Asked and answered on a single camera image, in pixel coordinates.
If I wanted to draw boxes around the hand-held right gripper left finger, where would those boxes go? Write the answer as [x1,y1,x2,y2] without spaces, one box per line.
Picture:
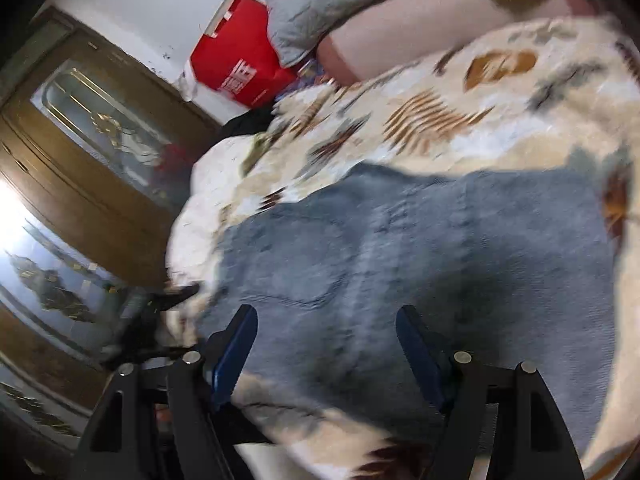
[70,304,260,480]

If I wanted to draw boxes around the white patterned pillow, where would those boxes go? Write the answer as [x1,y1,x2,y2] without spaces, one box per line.
[166,132,272,281]

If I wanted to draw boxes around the red shopping bag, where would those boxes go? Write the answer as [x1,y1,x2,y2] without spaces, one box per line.
[177,0,301,108]

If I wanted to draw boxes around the grey quilted pillow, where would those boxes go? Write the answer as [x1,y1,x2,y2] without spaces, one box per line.
[261,0,476,68]

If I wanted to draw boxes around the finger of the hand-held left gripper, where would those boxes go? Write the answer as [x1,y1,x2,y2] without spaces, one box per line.
[161,284,201,311]

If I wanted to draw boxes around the black cloth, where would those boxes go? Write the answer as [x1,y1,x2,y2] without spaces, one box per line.
[220,107,276,139]

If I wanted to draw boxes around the wooden door with glass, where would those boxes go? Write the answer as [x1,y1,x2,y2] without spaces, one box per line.
[0,7,226,476]

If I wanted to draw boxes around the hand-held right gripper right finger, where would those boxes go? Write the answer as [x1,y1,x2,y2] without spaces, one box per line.
[395,305,586,480]

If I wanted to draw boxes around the pink brown bolster cushion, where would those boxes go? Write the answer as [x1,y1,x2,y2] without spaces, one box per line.
[317,0,601,86]

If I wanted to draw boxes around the colourful snack packet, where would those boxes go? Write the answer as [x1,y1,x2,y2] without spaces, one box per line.
[297,60,336,91]

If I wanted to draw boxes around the blue denim pants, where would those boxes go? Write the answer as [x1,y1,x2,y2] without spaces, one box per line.
[197,162,618,461]

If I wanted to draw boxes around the leaf print blanket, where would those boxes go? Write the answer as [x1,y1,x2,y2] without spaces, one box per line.
[165,17,640,480]

